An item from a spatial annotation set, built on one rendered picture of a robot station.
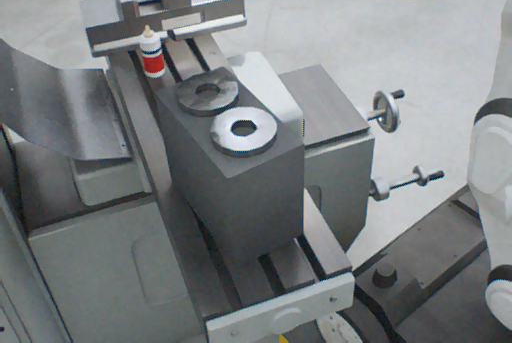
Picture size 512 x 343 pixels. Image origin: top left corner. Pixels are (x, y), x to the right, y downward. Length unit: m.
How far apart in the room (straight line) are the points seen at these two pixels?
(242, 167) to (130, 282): 0.77
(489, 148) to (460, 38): 2.19
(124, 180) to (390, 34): 2.14
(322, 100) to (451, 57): 1.63
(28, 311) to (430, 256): 0.87
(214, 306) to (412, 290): 0.58
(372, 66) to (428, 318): 1.78
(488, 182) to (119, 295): 0.88
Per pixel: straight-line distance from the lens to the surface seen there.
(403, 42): 3.17
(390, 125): 1.65
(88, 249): 1.41
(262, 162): 0.82
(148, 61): 1.28
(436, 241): 1.49
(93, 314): 1.59
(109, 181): 1.30
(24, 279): 1.39
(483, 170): 1.12
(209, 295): 0.92
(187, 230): 0.99
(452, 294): 1.43
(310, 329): 1.54
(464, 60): 3.10
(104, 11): 1.42
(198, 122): 0.88
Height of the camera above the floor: 1.72
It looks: 42 degrees down
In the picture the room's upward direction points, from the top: 3 degrees counter-clockwise
